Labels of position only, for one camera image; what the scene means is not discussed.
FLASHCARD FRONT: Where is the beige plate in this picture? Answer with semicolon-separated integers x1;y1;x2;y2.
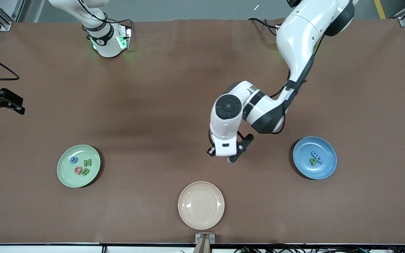
178;181;225;231

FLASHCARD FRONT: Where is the light green plate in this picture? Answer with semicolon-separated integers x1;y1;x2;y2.
57;144;101;188

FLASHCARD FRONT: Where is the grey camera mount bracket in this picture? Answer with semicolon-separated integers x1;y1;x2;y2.
195;233;216;253

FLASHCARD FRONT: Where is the black left base cable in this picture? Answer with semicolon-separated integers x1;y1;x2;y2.
247;18;281;36

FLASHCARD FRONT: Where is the brown table cover mat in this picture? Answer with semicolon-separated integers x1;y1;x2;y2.
0;18;405;245

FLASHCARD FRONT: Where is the black right base cable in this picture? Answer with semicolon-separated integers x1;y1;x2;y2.
82;12;133;40

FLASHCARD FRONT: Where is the blue plate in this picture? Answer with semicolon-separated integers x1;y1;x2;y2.
292;136;338;180

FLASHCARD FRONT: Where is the black base cable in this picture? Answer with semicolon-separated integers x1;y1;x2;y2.
82;12;133;40
247;18;281;36

